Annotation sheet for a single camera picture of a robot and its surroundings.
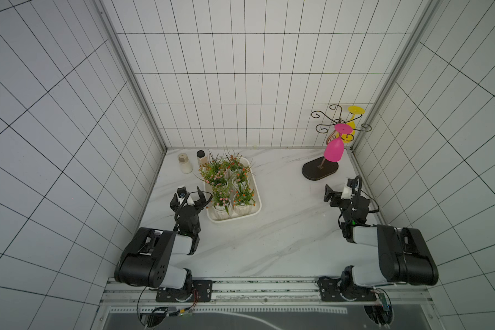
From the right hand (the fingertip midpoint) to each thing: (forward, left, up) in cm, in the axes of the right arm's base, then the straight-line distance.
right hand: (341, 184), depth 90 cm
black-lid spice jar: (+14, +68, -1) cm, 69 cm away
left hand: (-8, +69, 0) cm, 69 cm away
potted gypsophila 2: (-10, +43, -1) cm, 44 cm away
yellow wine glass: (+26, -4, +21) cm, 34 cm away
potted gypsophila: (-14, +52, +6) cm, 54 cm away
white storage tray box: (-15, +57, -9) cm, 59 cm away
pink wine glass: (+12, +4, +10) cm, 17 cm away
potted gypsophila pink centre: (-1, +57, +6) cm, 58 cm away
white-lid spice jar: (+11, +76, -5) cm, 77 cm away
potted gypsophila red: (+10, +58, 0) cm, 59 cm away
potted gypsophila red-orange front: (+8, +49, +2) cm, 50 cm away
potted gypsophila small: (0, +45, +4) cm, 45 cm away
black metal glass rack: (+18, +4, -10) cm, 21 cm away
